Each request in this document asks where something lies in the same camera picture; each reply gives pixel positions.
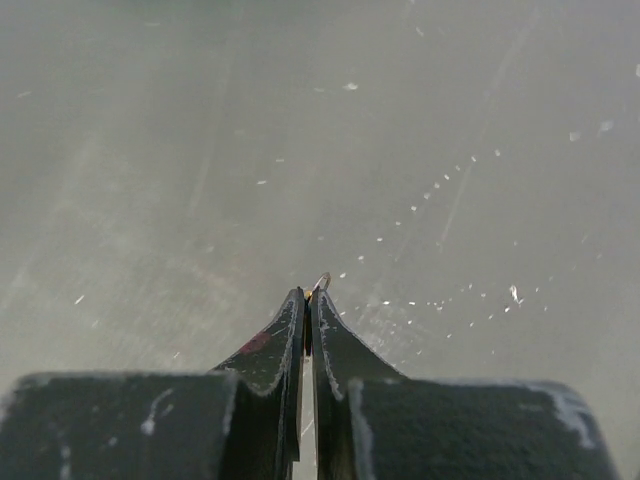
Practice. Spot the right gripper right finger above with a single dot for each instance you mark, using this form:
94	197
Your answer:
373	422

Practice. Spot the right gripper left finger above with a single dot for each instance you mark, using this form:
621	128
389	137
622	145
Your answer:
240	420

